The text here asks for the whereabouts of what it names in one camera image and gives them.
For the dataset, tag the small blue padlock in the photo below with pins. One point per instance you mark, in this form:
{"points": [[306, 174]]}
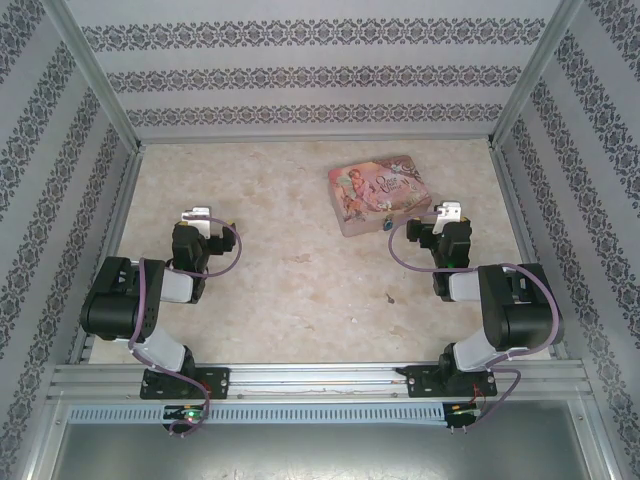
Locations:
{"points": [[387, 224]]}

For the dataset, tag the pink decorated tin box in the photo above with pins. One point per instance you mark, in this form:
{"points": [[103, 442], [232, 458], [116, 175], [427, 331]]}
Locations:
{"points": [[377, 192]]}

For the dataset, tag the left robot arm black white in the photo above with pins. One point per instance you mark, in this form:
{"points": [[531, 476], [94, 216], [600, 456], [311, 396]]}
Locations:
{"points": [[107, 315]]}

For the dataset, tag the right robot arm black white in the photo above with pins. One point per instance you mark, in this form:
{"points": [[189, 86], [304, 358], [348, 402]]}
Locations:
{"points": [[525, 320]]}

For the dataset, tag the grey metal sheet panel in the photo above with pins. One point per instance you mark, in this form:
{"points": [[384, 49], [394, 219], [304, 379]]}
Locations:
{"points": [[325, 455]]}

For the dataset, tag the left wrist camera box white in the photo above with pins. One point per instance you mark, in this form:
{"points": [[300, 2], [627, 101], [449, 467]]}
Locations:
{"points": [[197, 217]]}

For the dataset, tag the aluminium side rail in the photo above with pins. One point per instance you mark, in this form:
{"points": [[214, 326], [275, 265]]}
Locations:
{"points": [[117, 225], [520, 225]]}

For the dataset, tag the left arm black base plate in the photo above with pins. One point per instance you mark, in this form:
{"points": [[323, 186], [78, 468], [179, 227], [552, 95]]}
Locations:
{"points": [[217, 382]]}

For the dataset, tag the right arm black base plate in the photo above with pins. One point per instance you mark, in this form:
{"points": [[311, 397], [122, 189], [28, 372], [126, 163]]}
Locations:
{"points": [[420, 382]]}

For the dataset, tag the aluminium frame post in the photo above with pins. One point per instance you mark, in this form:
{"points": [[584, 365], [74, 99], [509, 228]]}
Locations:
{"points": [[537, 70], [90, 70]]}

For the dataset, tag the aluminium mounting rail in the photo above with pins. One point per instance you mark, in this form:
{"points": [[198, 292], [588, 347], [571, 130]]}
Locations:
{"points": [[315, 380]]}

